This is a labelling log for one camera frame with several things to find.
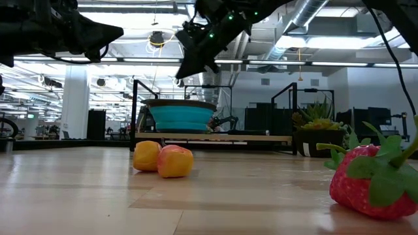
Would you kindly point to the grey cylinder bin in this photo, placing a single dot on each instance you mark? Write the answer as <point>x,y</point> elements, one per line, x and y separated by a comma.
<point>8,145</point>

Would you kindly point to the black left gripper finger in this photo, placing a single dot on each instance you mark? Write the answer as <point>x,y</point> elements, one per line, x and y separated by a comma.
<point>101,32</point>

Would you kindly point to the red toy strawberry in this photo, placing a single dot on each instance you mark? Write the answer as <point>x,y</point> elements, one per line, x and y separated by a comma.
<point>359,189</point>

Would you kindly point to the silver ventilation duct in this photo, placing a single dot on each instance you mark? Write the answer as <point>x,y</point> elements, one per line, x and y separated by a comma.
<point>209,88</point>

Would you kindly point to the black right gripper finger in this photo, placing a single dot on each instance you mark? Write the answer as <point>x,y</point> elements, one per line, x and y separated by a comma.
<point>196,63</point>

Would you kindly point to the black metal table frame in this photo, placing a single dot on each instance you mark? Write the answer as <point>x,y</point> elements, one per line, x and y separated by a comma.
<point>49,143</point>

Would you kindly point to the black tube stand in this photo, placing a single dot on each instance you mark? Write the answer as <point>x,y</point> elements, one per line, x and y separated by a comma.
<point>134,111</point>
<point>295,107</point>

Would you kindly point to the black wheel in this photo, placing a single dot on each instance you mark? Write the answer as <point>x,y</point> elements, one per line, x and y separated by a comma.
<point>8,127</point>

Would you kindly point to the black speaker cabinet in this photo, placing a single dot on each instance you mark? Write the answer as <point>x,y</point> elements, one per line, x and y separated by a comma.
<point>96,124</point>

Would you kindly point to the black ceiling camera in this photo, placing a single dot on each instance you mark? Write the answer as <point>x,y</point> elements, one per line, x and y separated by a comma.
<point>157,39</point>

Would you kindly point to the blue collapsible colander grey rim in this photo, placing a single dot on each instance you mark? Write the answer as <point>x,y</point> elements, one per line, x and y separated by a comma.
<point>179,114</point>

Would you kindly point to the small orange toy fruit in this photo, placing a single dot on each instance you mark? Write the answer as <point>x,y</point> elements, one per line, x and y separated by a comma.
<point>175,161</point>
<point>146,156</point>

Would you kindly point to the long ceiling light strip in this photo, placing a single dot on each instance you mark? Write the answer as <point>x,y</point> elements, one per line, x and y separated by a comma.
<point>294,63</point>

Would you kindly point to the black monitor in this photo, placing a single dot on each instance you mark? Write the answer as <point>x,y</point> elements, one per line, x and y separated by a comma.
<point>375,119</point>

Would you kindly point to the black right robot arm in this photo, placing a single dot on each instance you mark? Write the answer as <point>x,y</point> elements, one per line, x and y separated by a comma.
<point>401,16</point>

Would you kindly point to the black background robot arm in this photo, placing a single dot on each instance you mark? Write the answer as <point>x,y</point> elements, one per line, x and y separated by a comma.
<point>225,121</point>

